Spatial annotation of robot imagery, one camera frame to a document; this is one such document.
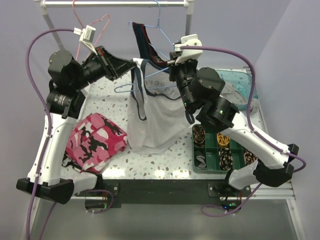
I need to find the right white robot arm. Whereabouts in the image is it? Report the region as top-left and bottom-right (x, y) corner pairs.
(167, 50), (298, 197)

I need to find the pink wire hanger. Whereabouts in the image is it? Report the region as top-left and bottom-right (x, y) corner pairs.
(72, 0), (110, 60)

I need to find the white tank top navy trim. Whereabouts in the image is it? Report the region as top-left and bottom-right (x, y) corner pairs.
(126, 58), (195, 155)

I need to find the rolled floral tie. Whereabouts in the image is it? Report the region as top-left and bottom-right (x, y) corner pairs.
(193, 125), (206, 148)

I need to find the rolled pink brown tie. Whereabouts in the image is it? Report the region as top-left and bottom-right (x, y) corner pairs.
(243, 149), (258, 166)

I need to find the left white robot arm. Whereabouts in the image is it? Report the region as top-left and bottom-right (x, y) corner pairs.
(16, 46), (137, 204)

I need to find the teal plastic bin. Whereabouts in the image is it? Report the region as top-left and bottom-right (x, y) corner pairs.
(216, 69), (252, 99)

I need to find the grey garment in bin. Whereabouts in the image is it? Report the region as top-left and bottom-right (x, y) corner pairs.
(220, 82), (259, 115)

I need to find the blue hanger with navy top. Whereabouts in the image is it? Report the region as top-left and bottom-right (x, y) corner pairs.
(127, 0), (176, 62)

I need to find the pink camouflage garment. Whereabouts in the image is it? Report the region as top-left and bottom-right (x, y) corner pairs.
(65, 112), (128, 173)

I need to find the white clothes rack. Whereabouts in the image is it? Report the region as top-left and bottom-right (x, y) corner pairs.
(33, 0), (196, 68)

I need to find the light blue wire hanger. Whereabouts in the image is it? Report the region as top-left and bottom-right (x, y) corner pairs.
(114, 67), (169, 94)

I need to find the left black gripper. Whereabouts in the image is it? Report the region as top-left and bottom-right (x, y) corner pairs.
(72, 45), (137, 90)

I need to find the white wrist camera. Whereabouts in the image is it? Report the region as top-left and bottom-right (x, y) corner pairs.
(173, 34), (203, 65)
(79, 25), (96, 52)

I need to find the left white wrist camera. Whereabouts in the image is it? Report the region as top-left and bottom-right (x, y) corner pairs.
(79, 25), (96, 52)

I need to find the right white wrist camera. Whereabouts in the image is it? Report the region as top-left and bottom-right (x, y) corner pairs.
(173, 34), (203, 65)

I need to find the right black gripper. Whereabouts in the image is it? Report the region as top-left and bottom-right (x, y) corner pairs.
(166, 51), (198, 111)

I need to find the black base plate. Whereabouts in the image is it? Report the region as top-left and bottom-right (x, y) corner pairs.
(84, 178), (253, 210)

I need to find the rolled dotted tie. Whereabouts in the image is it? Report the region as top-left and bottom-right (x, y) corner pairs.
(218, 148), (233, 171)

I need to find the rolled grey black tie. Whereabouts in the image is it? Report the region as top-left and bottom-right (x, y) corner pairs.
(195, 155), (207, 169)

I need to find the rolled yellow tie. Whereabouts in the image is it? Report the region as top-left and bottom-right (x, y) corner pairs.
(216, 133), (230, 148)

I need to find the green compartment tray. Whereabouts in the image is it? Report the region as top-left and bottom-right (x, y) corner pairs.
(192, 124), (248, 174)

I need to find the navy tank top red trim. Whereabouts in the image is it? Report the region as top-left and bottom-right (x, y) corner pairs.
(132, 22), (168, 69)

